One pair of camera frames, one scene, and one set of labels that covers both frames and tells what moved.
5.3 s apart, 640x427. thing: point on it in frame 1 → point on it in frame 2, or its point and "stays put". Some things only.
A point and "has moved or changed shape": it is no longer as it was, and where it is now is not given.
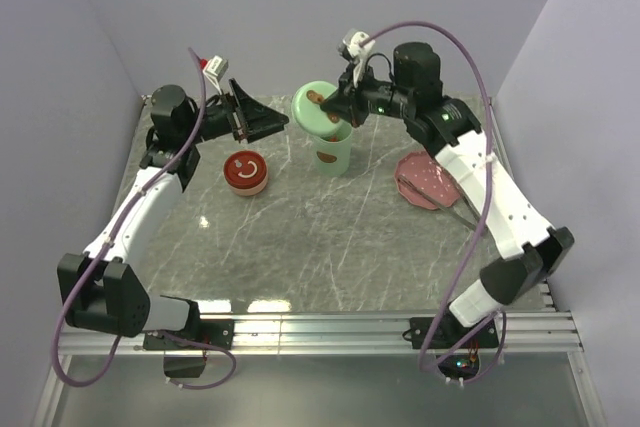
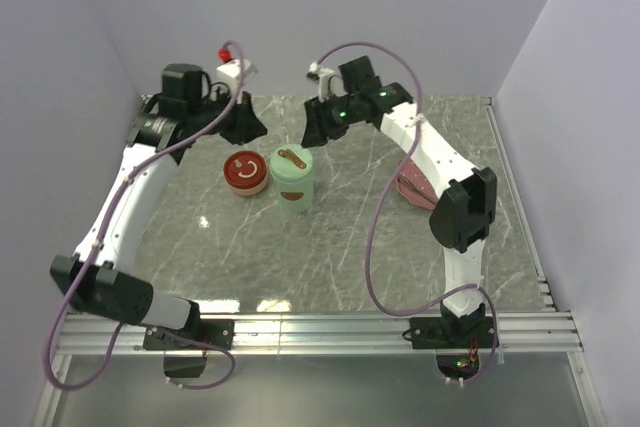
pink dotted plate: [423, 170] stays put
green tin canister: [333, 154] → [294, 197]
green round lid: [310, 116] has moved or changed shape
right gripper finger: [338, 106] → [317, 127]
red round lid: [244, 169] stays put
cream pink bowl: [249, 192] stays put
